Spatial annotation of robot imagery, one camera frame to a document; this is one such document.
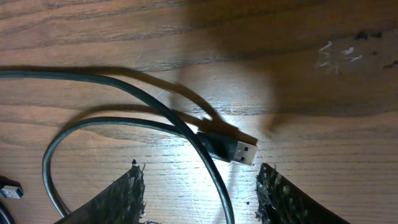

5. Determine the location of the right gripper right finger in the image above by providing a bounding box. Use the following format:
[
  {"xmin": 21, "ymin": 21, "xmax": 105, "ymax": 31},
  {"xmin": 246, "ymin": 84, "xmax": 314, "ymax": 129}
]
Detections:
[{"xmin": 256, "ymin": 163, "xmax": 349, "ymax": 224}]

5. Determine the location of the black usb cable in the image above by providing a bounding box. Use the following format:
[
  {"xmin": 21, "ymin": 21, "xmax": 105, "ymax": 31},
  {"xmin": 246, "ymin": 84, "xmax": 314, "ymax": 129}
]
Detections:
[{"xmin": 0, "ymin": 70, "xmax": 259, "ymax": 224}]

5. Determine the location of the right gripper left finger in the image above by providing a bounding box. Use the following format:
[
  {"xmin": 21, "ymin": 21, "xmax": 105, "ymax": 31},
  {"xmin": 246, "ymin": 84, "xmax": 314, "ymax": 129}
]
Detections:
[{"xmin": 55, "ymin": 165, "xmax": 146, "ymax": 224}]

